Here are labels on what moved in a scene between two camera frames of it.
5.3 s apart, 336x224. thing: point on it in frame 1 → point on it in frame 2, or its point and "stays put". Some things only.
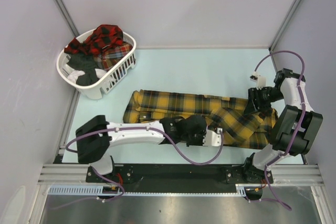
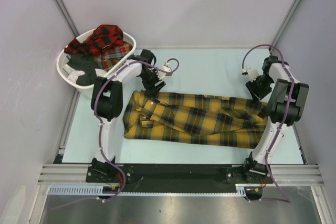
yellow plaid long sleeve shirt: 240,127 stays put
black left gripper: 200,142 → 151,89
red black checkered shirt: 93,42 stays put
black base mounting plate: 181,176 stays put
